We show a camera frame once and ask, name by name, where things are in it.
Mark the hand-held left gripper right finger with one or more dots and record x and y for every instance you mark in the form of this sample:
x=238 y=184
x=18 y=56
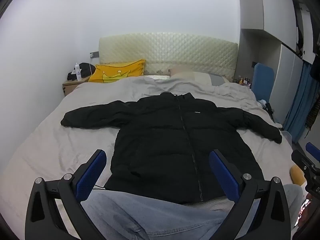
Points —
x=222 y=175

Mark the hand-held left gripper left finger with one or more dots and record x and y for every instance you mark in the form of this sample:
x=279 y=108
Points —
x=92 y=172

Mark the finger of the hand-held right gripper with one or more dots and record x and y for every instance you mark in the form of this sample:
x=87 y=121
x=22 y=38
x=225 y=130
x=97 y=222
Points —
x=313 y=151

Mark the black puffer jacket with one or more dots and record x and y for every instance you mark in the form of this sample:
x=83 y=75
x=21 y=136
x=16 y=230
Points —
x=162 y=142

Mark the yellow cushion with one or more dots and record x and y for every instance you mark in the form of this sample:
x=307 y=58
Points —
x=297 y=176

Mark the blue curtain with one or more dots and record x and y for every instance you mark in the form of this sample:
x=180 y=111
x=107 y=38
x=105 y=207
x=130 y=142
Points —
x=297 y=100

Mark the black bedside device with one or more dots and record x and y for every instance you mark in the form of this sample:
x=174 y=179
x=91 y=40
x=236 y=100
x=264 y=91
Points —
x=269 y=108

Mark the person's jeans legs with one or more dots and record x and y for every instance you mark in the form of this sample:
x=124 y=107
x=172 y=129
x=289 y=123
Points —
x=150 y=217

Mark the wooden nightstand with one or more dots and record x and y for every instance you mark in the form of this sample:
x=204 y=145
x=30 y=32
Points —
x=71 y=86

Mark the row of small bottles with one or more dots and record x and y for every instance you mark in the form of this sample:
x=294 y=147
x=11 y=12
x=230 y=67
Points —
x=243 y=81

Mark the grey pillow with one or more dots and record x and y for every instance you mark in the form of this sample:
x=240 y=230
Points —
x=215 y=79

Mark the yellow pillow with crown print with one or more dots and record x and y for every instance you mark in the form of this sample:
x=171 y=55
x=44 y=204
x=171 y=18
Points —
x=112 y=73

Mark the black bag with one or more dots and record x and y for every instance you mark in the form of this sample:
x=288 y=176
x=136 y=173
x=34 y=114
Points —
x=86 y=70

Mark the beige pillow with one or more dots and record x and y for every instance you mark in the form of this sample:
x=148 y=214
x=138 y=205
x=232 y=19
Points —
x=182 y=70

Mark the cream quilted headboard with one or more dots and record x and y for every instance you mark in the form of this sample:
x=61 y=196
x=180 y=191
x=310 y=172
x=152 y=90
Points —
x=175 y=47

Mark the white wardrobe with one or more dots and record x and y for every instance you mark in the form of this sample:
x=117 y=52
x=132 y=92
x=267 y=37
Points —
x=250 y=5

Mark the wall socket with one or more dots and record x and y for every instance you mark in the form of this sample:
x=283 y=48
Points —
x=94 y=54

